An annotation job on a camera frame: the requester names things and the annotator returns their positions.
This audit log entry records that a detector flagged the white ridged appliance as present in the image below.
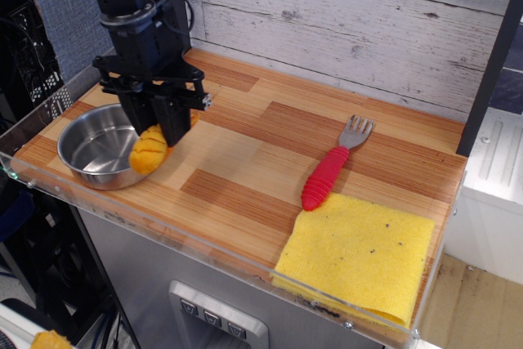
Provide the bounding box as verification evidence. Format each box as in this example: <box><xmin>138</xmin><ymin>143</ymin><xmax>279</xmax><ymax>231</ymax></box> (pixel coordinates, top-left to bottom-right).
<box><xmin>445</xmin><ymin>108</ymin><xmax>522</xmax><ymax>284</ymax></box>

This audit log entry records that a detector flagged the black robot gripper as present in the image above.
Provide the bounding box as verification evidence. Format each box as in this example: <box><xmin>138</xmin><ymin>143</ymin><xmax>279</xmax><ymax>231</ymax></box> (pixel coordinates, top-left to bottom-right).
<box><xmin>92</xmin><ymin>0</ymin><xmax>212</xmax><ymax>147</ymax></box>

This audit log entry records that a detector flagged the stainless steel pan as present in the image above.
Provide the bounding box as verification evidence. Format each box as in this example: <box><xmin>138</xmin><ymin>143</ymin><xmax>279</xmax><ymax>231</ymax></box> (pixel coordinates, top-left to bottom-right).
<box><xmin>57</xmin><ymin>104</ymin><xmax>146</xmax><ymax>190</ymax></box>

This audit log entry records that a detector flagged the clear acrylic table guard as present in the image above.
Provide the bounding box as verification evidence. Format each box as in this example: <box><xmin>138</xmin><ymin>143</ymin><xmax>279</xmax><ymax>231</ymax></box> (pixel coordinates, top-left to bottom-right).
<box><xmin>1</xmin><ymin>49</ymin><xmax>466</xmax><ymax>348</ymax></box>

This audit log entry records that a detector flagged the black cable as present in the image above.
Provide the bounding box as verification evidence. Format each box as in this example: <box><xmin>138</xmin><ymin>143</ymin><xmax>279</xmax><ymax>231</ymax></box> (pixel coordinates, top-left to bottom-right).
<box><xmin>154</xmin><ymin>0</ymin><xmax>195</xmax><ymax>38</ymax></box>

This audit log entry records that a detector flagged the silver dispenser panel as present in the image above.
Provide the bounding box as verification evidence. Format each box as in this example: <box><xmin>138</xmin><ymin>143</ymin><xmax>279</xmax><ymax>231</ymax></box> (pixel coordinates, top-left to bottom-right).
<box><xmin>168</xmin><ymin>280</ymin><xmax>270</xmax><ymax>348</ymax></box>

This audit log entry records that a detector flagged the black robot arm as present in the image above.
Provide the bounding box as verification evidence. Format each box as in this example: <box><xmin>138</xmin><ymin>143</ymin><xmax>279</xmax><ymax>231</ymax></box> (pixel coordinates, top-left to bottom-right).
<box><xmin>92</xmin><ymin>0</ymin><xmax>211</xmax><ymax>146</ymax></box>

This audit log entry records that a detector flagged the orange object bottom left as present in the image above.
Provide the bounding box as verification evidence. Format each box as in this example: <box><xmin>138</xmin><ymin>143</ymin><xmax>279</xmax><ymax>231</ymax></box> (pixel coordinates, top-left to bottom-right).
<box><xmin>30</xmin><ymin>330</ymin><xmax>73</xmax><ymax>349</ymax></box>

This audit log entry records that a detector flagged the orange plush bread toy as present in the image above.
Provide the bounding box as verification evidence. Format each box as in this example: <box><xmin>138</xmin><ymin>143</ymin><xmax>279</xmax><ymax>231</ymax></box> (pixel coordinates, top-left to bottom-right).
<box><xmin>128</xmin><ymin>124</ymin><xmax>175</xmax><ymax>175</ymax></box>

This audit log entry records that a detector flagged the dark vertical post right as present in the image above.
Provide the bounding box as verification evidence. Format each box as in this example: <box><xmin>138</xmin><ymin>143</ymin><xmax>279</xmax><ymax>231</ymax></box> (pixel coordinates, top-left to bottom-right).
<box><xmin>456</xmin><ymin>0</ymin><xmax>522</xmax><ymax>157</ymax></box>

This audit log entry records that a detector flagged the red handled metal fork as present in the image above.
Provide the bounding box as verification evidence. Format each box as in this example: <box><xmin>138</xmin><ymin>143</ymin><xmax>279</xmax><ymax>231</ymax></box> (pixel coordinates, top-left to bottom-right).
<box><xmin>301</xmin><ymin>115</ymin><xmax>374</xmax><ymax>211</ymax></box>

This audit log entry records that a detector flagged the yellow cloth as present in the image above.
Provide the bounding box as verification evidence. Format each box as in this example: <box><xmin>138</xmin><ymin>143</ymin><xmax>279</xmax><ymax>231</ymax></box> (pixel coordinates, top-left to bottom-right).
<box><xmin>272</xmin><ymin>193</ymin><xmax>435</xmax><ymax>328</ymax></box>

